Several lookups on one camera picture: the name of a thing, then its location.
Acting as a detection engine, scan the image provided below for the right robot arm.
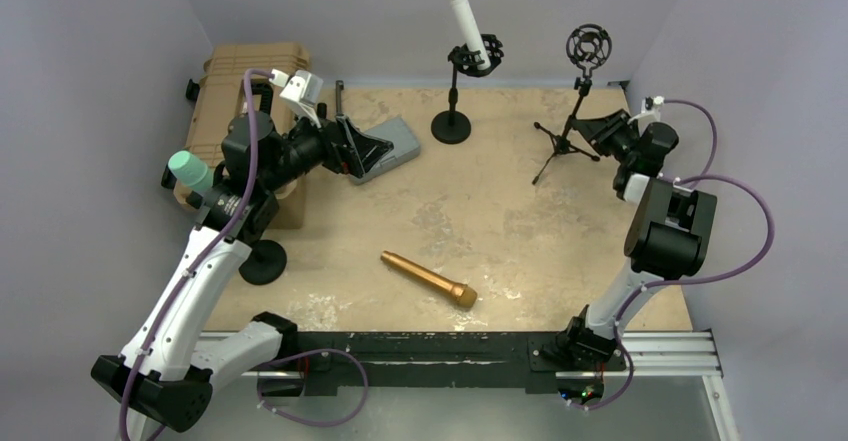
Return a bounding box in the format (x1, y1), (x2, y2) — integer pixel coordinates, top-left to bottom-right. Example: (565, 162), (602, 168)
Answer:
(554, 110), (717, 368)

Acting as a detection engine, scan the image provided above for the black round-base mic stand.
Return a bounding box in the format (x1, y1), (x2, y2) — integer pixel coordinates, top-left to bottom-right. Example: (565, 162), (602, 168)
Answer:
(430, 34), (504, 145)

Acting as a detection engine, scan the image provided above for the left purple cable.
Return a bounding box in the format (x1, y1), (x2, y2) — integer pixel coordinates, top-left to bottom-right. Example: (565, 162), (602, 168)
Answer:
(115, 68), (276, 441)

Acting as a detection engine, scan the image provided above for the white microphone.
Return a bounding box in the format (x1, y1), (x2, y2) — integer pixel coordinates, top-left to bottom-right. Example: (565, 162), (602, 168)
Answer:
(448, 0), (491, 71)

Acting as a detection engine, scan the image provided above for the black tripod mic stand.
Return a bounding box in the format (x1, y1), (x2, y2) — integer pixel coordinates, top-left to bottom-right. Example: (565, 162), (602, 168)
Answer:
(531, 22), (614, 188)

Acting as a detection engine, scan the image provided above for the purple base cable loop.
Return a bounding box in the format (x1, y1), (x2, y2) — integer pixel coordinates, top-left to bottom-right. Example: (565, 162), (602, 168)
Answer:
(254, 348), (372, 430)

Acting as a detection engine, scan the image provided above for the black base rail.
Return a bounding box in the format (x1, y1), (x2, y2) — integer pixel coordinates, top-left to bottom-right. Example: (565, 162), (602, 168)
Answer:
(192, 330), (723, 400)

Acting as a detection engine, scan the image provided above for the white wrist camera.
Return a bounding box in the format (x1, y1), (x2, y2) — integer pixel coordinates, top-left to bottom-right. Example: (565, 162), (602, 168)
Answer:
(270, 69), (324, 128)
(630, 96), (665, 124)

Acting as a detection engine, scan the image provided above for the tan hard case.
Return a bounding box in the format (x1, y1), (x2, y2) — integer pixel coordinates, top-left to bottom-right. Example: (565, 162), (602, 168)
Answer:
(172, 42), (311, 230)

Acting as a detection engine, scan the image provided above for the grey plastic case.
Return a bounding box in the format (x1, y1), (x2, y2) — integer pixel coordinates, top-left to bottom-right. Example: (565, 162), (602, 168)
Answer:
(348, 116), (421, 185)

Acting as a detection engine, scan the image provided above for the mint green microphone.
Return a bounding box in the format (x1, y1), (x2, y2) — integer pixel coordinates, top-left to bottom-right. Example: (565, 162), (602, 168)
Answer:
(167, 150), (214, 195)

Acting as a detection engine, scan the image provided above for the black left round-base stand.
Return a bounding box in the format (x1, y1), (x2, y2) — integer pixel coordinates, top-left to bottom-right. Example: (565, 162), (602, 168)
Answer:
(238, 240), (288, 286)

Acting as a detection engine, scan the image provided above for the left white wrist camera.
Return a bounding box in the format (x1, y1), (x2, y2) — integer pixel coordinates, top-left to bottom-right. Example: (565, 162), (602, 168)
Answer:
(270, 69), (324, 128)

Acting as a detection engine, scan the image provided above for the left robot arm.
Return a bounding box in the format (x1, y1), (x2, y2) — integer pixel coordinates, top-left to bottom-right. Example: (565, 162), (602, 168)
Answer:
(91, 111), (393, 440)

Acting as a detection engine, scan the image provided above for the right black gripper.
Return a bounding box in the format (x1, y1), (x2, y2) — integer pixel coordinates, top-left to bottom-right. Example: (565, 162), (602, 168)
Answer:
(573, 109), (638, 166)

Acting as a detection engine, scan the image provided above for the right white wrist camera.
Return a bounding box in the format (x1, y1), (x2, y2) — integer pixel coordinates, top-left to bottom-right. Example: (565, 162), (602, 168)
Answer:
(630, 96), (665, 124)

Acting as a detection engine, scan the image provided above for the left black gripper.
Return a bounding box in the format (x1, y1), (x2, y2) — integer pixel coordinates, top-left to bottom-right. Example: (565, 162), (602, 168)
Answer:
(260, 102), (391, 193)

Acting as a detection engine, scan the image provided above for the gold microphone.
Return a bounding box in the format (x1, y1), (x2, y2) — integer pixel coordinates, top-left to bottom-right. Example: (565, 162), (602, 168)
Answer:
(380, 251), (478, 309)

